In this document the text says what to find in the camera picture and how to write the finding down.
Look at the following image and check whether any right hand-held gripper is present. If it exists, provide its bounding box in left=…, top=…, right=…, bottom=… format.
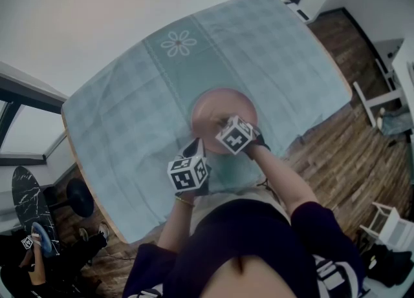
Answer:
left=215, top=114, right=271, bottom=156

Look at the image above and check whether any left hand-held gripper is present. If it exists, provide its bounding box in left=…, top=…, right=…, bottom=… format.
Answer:
left=167, top=137, right=211, bottom=196

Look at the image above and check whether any pink plate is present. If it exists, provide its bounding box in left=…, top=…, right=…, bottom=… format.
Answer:
left=190, top=88, right=259, bottom=154

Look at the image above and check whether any person's left forearm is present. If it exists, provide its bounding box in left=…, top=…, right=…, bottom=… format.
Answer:
left=157, top=191, right=198, bottom=254

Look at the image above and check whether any person's right forearm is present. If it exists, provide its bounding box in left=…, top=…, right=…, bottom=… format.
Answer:
left=247, top=143, right=321, bottom=217

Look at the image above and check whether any blue plate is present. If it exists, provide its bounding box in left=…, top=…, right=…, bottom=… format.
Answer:
left=30, top=222, right=53, bottom=256

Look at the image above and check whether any green checkered tablecloth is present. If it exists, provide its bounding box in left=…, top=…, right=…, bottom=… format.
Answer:
left=61, top=0, right=353, bottom=244

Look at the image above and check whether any person's dark shirt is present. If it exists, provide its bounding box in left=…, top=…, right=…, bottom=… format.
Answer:
left=122, top=198, right=367, bottom=298

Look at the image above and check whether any black round stool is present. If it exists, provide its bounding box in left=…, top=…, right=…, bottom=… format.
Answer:
left=48, top=178, right=95, bottom=218

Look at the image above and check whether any black marble table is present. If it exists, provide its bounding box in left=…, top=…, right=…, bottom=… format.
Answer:
left=11, top=165, right=61, bottom=256

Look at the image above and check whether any teal bag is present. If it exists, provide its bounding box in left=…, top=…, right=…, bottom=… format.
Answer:
left=378, top=107, right=414, bottom=136

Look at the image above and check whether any white chair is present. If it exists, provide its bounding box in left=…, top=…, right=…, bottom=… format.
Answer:
left=358, top=201, right=414, bottom=253

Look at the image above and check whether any black bag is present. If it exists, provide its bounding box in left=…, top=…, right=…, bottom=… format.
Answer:
left=360, top=242, right=414, bottom=288

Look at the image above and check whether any black cable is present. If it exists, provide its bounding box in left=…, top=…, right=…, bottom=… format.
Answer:
left=257, top=178, right=281, bottom=202

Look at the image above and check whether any white table frame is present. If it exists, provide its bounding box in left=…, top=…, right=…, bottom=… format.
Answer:
left=352, top=58, right=406, bottom=128

